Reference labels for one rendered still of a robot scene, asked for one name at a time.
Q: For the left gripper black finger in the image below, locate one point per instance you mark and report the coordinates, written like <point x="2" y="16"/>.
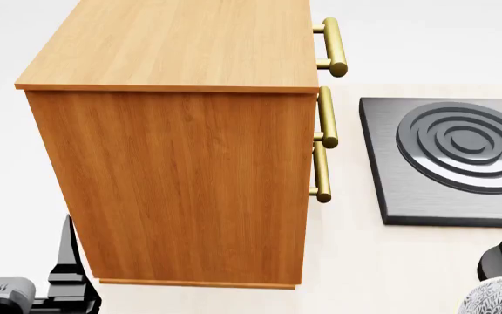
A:
<point x="69" y="252"/>

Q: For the wooden cabinet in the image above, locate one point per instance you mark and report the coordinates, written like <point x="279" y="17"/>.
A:
<point x="177" y="170"/>

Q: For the grey floral patterned bowl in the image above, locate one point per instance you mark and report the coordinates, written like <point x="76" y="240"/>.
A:
<point x="501" y="297"/>

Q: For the black stove burner plate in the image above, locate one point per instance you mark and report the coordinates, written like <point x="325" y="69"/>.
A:
<point x="390" y="183"/>

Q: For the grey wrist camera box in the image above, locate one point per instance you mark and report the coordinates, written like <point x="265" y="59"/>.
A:
<point x="0" y="296"/>

